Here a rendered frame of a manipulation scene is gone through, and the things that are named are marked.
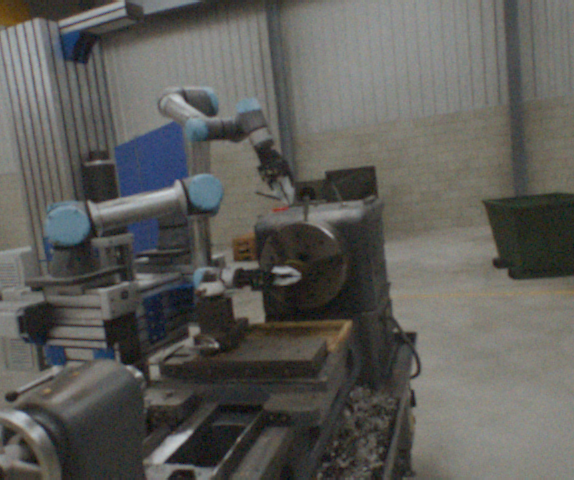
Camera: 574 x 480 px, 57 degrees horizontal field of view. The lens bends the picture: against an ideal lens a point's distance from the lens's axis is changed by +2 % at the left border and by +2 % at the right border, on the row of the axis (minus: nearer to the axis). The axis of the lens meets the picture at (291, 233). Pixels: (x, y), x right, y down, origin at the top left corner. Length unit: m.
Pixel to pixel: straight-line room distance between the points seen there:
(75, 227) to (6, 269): 0.68
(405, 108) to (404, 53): 1.13
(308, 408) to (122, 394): 0.47
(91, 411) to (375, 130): 11.28
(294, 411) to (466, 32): 11.13
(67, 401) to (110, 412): 0.06
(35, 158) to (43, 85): 0.26
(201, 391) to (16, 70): 1.38
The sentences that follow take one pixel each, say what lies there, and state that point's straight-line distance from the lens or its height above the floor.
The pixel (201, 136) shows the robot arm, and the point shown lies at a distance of 1.73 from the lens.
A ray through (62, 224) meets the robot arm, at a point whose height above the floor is 1.33.
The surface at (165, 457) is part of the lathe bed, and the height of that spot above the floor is 0.87.
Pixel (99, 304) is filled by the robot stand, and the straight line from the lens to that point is 1.72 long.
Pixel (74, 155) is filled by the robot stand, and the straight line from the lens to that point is 2.08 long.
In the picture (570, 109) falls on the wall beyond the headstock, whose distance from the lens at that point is 11.83.
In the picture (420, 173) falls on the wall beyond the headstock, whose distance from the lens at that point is 11.72.
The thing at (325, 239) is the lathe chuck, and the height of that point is 1.17.
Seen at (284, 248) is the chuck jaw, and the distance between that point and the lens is 1.80.
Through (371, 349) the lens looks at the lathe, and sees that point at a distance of 2.04.
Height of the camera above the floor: 1.39
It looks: 6 degrees down
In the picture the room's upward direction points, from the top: 6 degrees counter-clockwise
